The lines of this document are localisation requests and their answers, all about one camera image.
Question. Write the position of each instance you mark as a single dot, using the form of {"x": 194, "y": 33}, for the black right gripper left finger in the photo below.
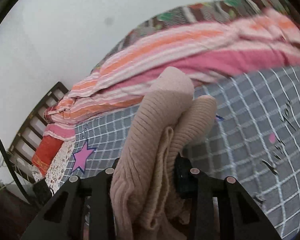
{"x": 63, "y": 216}

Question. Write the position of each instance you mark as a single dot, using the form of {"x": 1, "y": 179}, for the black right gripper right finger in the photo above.
{"x": 220, "y": 208}

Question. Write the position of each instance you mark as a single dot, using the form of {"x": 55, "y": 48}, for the pink knitted sweater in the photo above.
{"x": 143, "y": 197}

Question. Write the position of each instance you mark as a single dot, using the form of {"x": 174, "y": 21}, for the white floral bed sheet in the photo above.
{"x": 58, "y": 165}

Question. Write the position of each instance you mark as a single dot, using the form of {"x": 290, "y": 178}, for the red pillow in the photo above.
{"x": 45, "y": 153}

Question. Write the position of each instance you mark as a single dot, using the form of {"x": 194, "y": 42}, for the grey checkered bed sheet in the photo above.
{"x": 257, "y": 140}

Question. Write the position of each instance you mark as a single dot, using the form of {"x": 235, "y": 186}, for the pink orange striped quilt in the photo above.
{"x": 206, "y": 52}

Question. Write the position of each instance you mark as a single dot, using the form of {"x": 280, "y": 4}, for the floral patterned blanket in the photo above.
{"x": 222, "y": 11}

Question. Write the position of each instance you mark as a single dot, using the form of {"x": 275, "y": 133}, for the dark wooden bed frame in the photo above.
{"x": 30, "y": 134}

